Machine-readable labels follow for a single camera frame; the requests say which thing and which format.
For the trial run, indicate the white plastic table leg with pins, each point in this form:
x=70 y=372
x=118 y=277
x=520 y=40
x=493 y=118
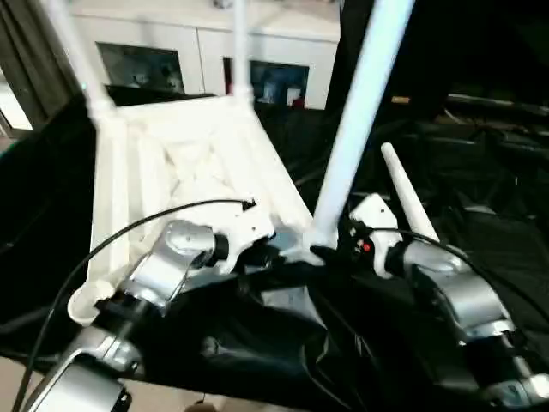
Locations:
x=362 y=107
x=83 y=64
x=241 y=51
x=405 y=189

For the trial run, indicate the white plastic table top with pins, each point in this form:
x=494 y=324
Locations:
x=193 y=150

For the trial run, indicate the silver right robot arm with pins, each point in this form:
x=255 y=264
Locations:
x=467 y=296

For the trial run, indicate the black plastic mat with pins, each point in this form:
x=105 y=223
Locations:
x=472 y=193

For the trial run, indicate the yellow label sticker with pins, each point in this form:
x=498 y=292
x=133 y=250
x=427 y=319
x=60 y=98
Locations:
x=400 y=99

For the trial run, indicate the brown round hanging knob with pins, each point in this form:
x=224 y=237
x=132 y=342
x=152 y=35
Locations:
x=201 y=405

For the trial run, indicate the white printed cup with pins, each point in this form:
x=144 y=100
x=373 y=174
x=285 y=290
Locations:
x=270 y=92

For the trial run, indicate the white printed figurine mug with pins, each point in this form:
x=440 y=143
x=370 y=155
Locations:
x=173 y=79
x=139 y=80

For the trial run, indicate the black flat monitor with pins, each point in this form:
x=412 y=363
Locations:
x=497 y=105

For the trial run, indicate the white glass-door cabinet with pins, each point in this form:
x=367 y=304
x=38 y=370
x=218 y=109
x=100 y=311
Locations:
x=206 y=56

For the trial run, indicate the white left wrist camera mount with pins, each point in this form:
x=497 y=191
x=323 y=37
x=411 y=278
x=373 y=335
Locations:
x=249 y=223

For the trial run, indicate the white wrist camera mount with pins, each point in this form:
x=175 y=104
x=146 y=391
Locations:
x=249 y=223
x=377 y=210

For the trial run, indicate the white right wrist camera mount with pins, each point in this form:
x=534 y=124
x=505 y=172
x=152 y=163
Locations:
x=377 y=210

